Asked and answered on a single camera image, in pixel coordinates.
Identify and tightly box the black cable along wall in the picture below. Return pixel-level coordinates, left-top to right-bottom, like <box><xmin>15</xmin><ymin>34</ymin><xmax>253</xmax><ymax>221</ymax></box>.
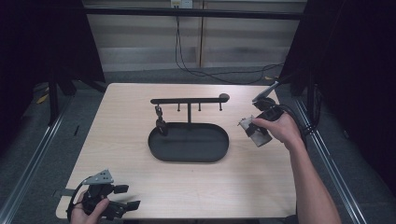
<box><xmin>174</xmin><ymin>15</ymin><xmax>285</xmax><ymax>86</ymax></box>

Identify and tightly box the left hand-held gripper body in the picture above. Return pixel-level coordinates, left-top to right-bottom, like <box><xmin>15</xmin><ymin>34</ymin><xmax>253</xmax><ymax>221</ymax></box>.
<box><xmin>79</xmin><ymin>169</ymin><xmax>129</xmax><ymax>222</ymax></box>

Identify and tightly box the grey key pouch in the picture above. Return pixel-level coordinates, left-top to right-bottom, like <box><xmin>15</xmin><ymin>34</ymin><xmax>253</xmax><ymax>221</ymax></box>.
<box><xmin>237</xmin><ymin>114</ymin><xmax>274</xmax><ymax>148</ymax></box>

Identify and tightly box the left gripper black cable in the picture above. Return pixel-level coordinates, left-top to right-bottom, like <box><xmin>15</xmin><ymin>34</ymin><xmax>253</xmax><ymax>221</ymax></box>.
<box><xmin>66</xmin><ymin>180</ymin><xmax>86</xmax><ymax>222</ymax></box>

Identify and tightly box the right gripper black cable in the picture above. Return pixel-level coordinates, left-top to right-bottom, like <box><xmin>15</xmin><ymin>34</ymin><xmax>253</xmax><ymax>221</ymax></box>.
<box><xmin>278</xmin><ymin>104</ymin><xmax>310</xmax><ymax>147</ymax></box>

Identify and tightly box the white wall socket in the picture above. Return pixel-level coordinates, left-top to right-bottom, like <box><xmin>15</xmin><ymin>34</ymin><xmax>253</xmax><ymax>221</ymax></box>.
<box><xmin>169</xmin><ymin>0</ymin><xmax>194</xmax><ymax>9</ymax></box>

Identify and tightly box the metal floor rail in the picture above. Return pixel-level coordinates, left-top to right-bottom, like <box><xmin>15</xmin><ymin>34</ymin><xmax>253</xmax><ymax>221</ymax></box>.
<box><xmin>292</xmin><ymin>95</ymin><xmax>370</xmax><ymax>224</ymax></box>
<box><xmin>0</xmin><ymin>95</ymin><xmax>75</xmax><ymax>224</ymax></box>

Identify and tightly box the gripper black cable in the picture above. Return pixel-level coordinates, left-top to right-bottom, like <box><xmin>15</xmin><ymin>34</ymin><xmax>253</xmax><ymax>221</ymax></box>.
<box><xmin>66</xmin><ymin>180</ymin><xmax>86</xmax><ymax>222</ymax></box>
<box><xmin>278</xmin><ymin>104</ymin><xmax>310</xmax><ymax>147</ymax></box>

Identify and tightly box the yellow tape strip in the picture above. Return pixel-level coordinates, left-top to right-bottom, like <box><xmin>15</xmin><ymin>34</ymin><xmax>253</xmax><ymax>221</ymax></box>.
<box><xmin>35</xmin><ymin>87</ymin><xmax>50</xmax><ymax>105</ymax></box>

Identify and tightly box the person's right hand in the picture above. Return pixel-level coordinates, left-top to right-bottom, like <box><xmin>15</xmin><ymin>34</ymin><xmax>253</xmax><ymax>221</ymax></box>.
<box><xmin>251</xmin><ymin>112</ymin><xmax>303</xmax><ymax>152</ymax></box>

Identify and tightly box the dark curtain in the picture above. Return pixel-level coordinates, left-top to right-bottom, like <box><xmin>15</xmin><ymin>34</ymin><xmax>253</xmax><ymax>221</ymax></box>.
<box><xmin>278</xmin><ymin>0</ymin><xmax>396</xmax><ymax>194</ymax></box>
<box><xmin>0</xmin><ymin>0</ymin><xmax>106</xmax><ymax>157</ymax></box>

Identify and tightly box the black car key with keyring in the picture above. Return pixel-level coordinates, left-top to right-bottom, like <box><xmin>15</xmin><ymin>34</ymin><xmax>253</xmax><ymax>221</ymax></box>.
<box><xmin>154</xmin><ymin>105</ymin><xmax>169</xmax><ymax>137</ymax></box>

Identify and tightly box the black key stand with tray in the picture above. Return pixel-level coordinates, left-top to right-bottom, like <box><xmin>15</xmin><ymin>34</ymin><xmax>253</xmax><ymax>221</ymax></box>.
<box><xmin>148</xmin><ymin>92</ymin><xmax>231</xmax><ymax>163</ymax></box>

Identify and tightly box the black horizontal bar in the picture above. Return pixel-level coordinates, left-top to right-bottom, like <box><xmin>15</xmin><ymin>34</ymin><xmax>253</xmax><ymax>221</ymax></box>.
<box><xmin>83</xmin><ymin>7</ymin><xmax>308</xmax><ymax>21</ymax></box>

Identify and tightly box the black metal stand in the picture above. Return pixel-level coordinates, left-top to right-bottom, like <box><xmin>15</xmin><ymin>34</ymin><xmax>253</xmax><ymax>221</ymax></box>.
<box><xmin>46</xmin><ymin>69</ymin><xmax>108</xmax><ymax>126</ymax></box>

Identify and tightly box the grey strap on table edge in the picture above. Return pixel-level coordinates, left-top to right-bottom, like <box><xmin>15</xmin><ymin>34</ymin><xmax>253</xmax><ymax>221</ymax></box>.
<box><xmin>52</xmin><ymin>188</ymin><xmax>76</xmax><ymax>198</ymax></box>

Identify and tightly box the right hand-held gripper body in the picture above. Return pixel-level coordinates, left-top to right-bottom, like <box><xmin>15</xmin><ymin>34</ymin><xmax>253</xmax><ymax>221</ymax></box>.
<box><xmin>251</xmin><ymin>80</ymin><xmax>285</xmax><ymax>122</ymax></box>

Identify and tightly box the person's left hand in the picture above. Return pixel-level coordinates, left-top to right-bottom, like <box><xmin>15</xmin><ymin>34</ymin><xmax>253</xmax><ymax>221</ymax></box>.
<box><xmin>69</xmin><ymin>190</ymin><xmax>111</xmax><ymax>224</ymax></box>

